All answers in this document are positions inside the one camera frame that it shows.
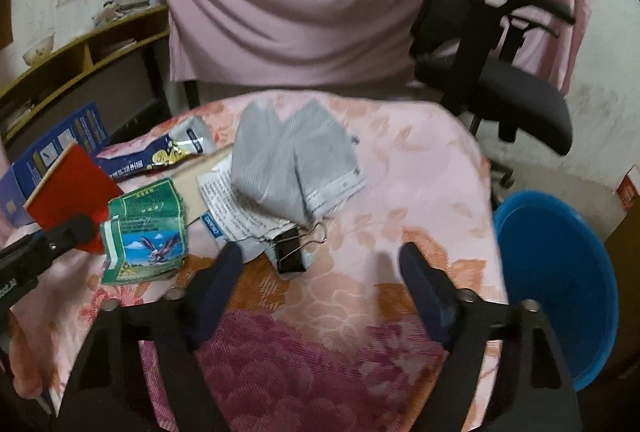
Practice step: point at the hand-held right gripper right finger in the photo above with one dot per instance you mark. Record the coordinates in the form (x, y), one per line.
(425, 292)

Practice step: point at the white bowl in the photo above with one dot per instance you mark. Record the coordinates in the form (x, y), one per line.
(39, 52)

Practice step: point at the red cardboard box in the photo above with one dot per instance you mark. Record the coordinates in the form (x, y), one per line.
(629, 192)

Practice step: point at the pink cloth curtain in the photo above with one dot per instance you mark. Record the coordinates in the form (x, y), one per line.
(280, 2)

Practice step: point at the black office chair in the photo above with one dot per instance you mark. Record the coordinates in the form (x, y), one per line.
(525, 107)

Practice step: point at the blue plastic bucket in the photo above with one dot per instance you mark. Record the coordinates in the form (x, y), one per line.
(550, 262)

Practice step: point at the white printed leaflet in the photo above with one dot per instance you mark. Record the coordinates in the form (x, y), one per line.
(225, 202)

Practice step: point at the pink floral blanket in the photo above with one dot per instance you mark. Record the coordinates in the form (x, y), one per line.
(400, 172)

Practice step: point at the brown cardboard sheet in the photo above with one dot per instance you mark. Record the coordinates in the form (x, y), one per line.
(190, 182)

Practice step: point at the wooden wall shelf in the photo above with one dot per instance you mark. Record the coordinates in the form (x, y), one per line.
(75, 57)

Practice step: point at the torn green paper box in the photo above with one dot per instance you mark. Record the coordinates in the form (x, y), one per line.
(145, 247)

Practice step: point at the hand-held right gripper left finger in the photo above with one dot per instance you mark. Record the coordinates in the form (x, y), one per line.
(220, 284)

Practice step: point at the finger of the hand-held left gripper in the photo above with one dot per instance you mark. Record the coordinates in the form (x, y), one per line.
(70, 232)

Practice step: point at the pile of papers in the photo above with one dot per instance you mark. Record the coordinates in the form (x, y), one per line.
(125, 2)

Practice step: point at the blue cardboard box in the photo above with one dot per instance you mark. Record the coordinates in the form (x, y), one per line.
(50, 142)

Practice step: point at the black binder clip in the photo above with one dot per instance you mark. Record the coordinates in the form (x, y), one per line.
(290, 252)

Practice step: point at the red card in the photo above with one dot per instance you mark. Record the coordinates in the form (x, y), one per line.
(75, 187)

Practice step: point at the blue snack sachet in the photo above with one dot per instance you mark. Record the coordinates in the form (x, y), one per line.
(150, 157)

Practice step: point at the grey folded cloth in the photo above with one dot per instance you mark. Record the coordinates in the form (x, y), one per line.
(280, 152)

